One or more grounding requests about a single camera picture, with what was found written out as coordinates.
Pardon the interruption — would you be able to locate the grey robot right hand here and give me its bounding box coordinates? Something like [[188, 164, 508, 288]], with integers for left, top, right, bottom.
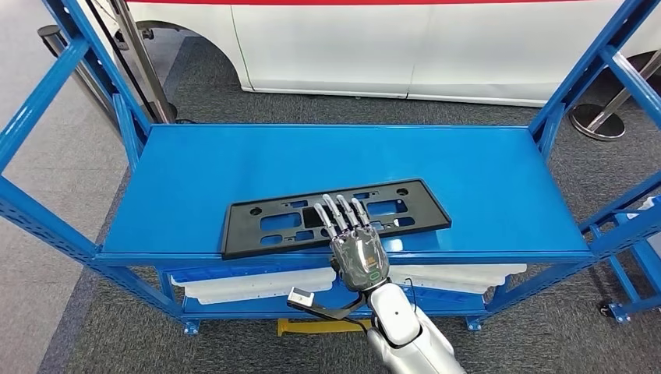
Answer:
[[313, 193, 391, 294]]

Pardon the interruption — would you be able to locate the black plastic plate frame part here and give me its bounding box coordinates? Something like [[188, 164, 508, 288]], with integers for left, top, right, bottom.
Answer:
[[221, 178, 453, 261]]

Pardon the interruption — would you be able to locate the blue metal shelf rack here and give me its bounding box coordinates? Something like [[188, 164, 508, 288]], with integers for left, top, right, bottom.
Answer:
[[0, 0, 661, 337]]

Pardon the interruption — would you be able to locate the white car with red stripe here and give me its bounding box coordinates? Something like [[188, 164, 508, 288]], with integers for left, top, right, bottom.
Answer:
[[126, 0, 661, 108]]

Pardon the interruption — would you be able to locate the blue wheeled metal rack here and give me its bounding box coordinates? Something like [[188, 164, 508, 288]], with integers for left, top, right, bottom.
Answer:
[[589, 196, 661, 325]]

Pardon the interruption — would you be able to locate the chrome stanchion with round base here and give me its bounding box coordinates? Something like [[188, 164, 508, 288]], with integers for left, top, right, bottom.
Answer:
[[568, 48, 661, 142]]

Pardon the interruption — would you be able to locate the chrome slanted pole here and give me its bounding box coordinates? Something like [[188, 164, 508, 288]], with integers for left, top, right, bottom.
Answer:
[[108, 0, 179, 125]]

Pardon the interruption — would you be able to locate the black camera bracket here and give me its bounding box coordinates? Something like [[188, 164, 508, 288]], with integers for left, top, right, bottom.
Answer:
[[287, 296, 369, 323]]

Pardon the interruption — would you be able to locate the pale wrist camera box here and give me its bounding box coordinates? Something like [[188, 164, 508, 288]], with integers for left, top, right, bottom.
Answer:
[[287, 287, 316, 311]]

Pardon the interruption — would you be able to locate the black-topped grey post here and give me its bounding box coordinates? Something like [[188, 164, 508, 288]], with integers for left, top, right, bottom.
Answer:
[[37, 24, 122, 130]]

